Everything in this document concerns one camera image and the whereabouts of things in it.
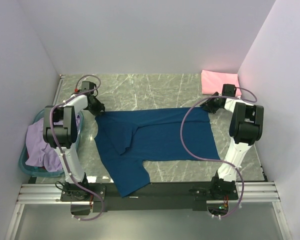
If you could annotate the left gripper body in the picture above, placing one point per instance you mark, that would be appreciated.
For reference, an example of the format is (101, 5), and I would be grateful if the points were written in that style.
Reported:
(96, 107)

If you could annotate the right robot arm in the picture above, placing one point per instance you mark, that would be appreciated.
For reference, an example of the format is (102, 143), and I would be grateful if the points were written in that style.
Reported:
(246, 127)

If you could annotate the blue t shirt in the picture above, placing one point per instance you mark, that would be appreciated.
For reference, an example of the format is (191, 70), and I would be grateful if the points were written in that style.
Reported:
(125, 139)

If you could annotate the right aluminium rail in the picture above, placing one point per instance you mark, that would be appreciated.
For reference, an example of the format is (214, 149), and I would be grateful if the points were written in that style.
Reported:
(260, 217)

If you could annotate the lavender t shirt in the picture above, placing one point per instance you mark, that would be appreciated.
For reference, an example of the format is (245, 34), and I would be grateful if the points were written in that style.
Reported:
(40, 154)

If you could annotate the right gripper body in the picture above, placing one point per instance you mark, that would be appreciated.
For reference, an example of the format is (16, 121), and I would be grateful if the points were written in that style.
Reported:
(212, 104)

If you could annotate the folded pink t shirt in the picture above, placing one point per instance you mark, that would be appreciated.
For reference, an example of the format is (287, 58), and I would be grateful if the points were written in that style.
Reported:
(212, 82)

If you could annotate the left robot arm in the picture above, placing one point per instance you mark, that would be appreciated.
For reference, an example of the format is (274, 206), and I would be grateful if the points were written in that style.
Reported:
(60, 132)

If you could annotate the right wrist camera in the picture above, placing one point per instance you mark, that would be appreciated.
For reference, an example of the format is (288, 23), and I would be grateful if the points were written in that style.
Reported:
(229, 90)

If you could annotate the black base beam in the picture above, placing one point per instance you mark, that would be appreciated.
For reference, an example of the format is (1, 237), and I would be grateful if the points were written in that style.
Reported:
(154, 196)

